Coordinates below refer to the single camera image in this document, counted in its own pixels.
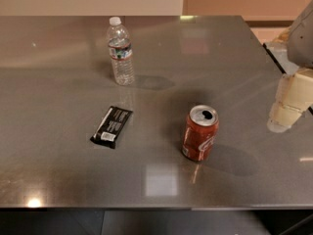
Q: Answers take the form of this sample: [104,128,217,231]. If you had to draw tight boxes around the clear plastic water bottle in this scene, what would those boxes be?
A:
[107,17,135,86]

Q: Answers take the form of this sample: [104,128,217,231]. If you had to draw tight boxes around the black snack bar wrapper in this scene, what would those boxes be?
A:
[90,106,133,149]

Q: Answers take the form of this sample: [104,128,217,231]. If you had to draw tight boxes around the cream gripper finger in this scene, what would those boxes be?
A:
[267,68,313,133]

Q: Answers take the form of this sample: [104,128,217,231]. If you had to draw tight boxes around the red coke can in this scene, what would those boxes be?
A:
[182,105,219,162]

